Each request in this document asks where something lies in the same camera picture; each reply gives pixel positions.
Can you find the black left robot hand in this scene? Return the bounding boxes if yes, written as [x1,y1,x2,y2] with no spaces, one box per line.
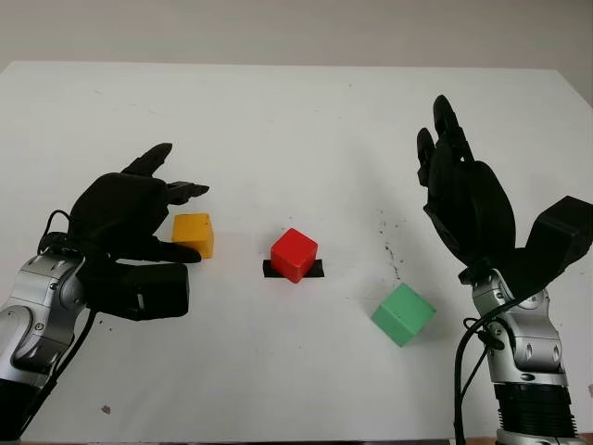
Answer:
[67,142,210,265]

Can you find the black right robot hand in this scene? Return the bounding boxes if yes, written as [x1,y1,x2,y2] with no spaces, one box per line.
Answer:
[415,95,518,270]

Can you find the yellow wooden block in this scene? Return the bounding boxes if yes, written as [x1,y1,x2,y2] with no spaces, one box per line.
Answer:
[171,212,217,260]

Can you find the green wooden block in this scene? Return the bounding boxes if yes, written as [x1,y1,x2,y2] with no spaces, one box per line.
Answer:
[370,283,437,348]

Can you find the red wooden block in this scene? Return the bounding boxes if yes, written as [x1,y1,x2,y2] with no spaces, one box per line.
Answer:
[270,227,320,285]

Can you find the black tape strip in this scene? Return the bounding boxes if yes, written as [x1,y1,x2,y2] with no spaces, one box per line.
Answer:
[262,259,325,280]

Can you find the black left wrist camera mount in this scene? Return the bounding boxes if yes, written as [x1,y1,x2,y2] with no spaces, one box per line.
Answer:
[76,258,192,322]

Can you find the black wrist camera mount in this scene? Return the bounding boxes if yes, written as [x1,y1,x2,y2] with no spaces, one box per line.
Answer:
[76,258,192,322]
[490,195,593,300]

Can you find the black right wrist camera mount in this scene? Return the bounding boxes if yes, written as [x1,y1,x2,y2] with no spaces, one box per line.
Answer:
[490,195,593,300]

